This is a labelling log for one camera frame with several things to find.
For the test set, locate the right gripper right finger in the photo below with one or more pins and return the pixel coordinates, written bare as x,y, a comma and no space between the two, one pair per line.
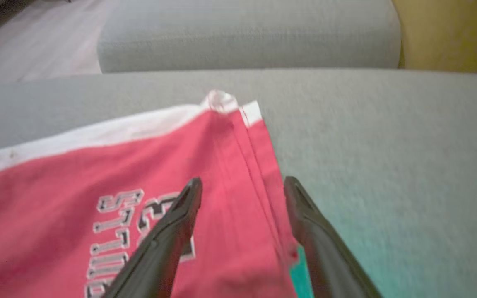
325,248

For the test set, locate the red Bulls basketball shorts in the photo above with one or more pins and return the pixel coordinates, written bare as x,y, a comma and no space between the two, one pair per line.
77,186

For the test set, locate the grey sofa back cushion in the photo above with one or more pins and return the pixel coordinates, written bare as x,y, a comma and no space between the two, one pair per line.
246,37

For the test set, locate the grey fabric sofa seat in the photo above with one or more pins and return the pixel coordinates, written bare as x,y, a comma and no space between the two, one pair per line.
379,136

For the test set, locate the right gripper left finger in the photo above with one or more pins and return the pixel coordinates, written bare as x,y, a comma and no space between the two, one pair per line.
160,248

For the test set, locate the yellow cushion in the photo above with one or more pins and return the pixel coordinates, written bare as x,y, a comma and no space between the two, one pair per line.
454,33

